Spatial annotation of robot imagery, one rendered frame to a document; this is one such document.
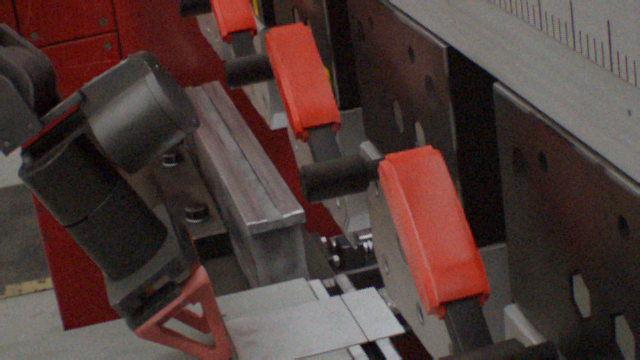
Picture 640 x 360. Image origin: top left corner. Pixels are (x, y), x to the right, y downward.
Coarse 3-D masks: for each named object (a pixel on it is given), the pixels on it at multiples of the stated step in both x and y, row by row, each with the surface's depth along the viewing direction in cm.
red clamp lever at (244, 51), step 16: (224, 0) 83; (240, 0) 83; (224, 16) 82; (240, 16) 82; (224, 32) 82; (240, 32) 82; (256, 32) 83; (240, 48) 81; (224, 64) 81; (240, 64) 80; (256, 64) 80; (240, 80) 80; (256, 80) 81; (272, 80) 81
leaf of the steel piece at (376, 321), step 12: (372, 288) 109; (348, 300) 108; (360, 300) 107; (372, 300) 107; (360, 312) 105; (372, 312) 105; (384, 312) 105; (360, 324) 104; (372, 324) 103; (384, 324) 103; (396, 324) 103; (372, 336) 102; (384, 336) 101
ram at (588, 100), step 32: (416, 0) 54; (448, 0) 50; (480, 0) 46; (448, 32) 51; (480, 32) 47; (512, 32) 44; (544, 32) 41; (480, 64) 48; (512, 64) 44; (544, 64) 41; (576, 64) 39; (544, 96) 42; (576, 96) 39; (608, 96) 37; (576, 128) 40; (608, 128) 37; (608, 160) 38
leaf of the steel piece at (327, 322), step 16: (304, 304) 108; (320, 304) 108; (336, 304) 107; (240, 320) 107; (256, 320) 107; (272, 320) 106; (288, 320) 106; (304, 320) 106; (320, 320) 105; (336, 320) 105; (352, 320) 104; (240, 336) 104; (256, 336) 104; (272, 336) 104; (288, 336) 103; (304, 336) 103; (320, 336) 103; (336, 336) 102; (352, 336) 102; (240, 352) 102; (256, 352) 102; (272, 352) 101; (288, 352) 101; (304, 352) 101; (320, 352) 100
